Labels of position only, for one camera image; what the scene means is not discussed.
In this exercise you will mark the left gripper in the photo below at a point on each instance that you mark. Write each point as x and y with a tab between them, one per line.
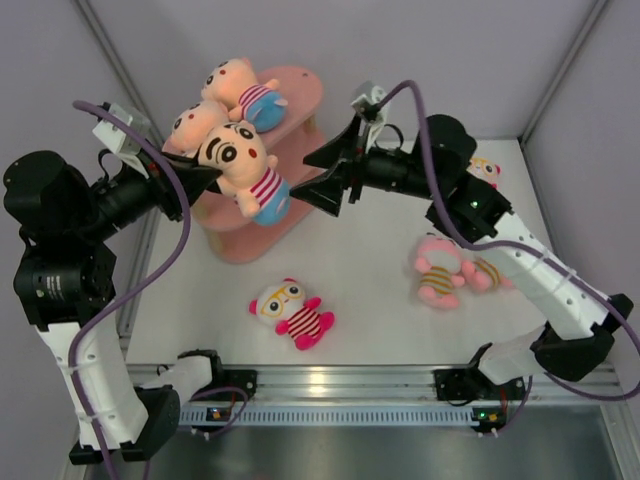
160	188

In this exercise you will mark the pink frog toy striped shirt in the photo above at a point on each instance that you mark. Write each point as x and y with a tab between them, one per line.
439	262

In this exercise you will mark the black-haired boy doll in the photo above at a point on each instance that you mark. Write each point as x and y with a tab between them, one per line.
248	172

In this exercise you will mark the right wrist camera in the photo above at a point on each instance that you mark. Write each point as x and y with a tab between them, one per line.
366	102

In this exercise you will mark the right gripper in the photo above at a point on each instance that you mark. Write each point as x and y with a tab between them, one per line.
341	147

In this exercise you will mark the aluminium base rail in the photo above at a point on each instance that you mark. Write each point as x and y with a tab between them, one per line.
410	383

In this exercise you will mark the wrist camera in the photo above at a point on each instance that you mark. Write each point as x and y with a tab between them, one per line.
119	142
366	102

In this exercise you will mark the white panda toy yellow glasses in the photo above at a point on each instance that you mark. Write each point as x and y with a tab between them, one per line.
290	311

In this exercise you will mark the white slotted cable duct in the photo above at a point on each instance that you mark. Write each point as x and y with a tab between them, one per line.
256	415

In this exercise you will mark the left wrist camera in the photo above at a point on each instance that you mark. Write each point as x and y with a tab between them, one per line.
119	142

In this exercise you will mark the pink wooden shelf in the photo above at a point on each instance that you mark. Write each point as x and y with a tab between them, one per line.
233	237

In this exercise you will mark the peach pig toy blue shorts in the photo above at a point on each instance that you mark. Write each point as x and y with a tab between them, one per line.
234	84

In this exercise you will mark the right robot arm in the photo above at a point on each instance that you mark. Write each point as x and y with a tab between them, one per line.
580	321

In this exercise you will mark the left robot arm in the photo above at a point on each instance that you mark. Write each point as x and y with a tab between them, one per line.
64	283

